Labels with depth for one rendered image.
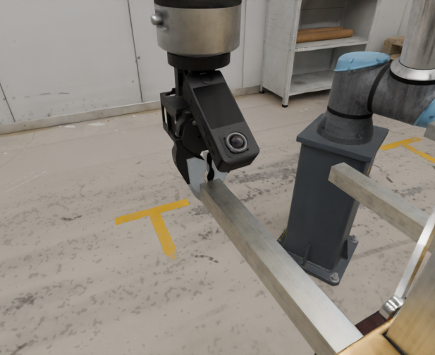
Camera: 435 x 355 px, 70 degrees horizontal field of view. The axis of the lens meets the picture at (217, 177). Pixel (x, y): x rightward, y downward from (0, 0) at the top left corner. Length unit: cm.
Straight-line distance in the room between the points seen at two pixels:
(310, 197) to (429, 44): 62
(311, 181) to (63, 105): 217
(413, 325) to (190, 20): 31
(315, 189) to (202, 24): 98
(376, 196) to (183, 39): 36
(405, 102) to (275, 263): 78
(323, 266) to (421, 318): 121
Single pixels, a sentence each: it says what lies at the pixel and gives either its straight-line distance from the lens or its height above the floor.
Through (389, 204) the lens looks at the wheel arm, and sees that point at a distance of 52.
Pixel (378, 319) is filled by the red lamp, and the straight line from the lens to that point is 52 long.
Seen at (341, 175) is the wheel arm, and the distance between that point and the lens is 57.
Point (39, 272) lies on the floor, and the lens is 161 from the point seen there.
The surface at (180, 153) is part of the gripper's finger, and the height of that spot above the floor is 92.
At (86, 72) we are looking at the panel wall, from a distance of 279.
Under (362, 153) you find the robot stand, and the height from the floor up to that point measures 60.
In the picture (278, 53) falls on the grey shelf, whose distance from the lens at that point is 304.
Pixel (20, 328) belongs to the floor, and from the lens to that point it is 147.
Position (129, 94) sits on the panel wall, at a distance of 288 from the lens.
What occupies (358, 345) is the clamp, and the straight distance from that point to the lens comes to 29.
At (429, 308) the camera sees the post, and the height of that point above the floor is 93.
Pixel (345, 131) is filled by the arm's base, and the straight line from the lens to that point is 113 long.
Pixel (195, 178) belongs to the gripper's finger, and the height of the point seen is 87.
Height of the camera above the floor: 111
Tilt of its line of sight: 35 degrees down
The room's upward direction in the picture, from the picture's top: straight up
